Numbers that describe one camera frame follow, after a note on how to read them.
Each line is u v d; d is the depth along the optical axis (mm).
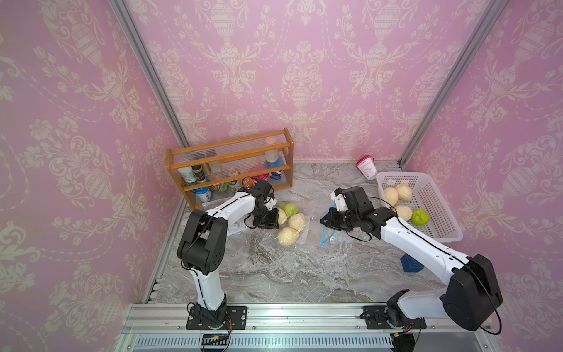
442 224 914
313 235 884
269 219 817
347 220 686
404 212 922
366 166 1124
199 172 891
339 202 759
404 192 1012
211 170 945
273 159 1001
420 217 923
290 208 940
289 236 873
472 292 403
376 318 729
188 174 894
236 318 737
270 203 887
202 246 490
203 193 966
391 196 996
